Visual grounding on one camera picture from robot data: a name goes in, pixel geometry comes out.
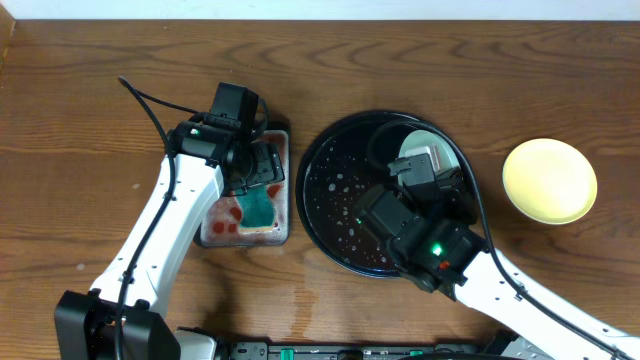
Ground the green scrubbing sponge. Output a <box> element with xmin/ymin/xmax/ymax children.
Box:
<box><xmin>236</xmin><ymin>186</ymin><xmax>275</xmax><ymax>230</ymax></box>

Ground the light blue plate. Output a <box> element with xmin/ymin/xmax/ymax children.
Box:
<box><xmin>399</xmin><ymin>130</ymin><xmax>460</xmax><ymax>175</ymax></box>

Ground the yellow plate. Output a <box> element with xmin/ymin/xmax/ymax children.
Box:
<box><xmin>502</xmin><ymin>138</ymin><xmax>598</xmax><ymax>225</ymax></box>

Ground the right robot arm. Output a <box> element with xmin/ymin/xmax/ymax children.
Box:
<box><xmin>355</xmin><ymin>170</ymin><xmax>639</xmax><ymax>359</ymax></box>

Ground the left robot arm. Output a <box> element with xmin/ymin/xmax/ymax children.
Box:
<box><xmin>54</xmin><ymin>114</ymin><xmax>290</xmax><ymax>359</ymax></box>

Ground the black rectangular soapy tray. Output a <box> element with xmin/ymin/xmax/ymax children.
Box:
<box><xmin>194</xmin><ymin>122</ymin><xmax>290</xmax><ymax>248</ymax></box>

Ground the black round tray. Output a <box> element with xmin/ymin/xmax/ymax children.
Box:
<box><xmin>295</xmin><ymin>109</ymin><xmax>476</xmax><ymax>279</ymax></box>

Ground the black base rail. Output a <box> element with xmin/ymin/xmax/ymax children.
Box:
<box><xmin>213</xmin><ymin>341</ymin><xmax>497</xmax><ymax>360</ymax></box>

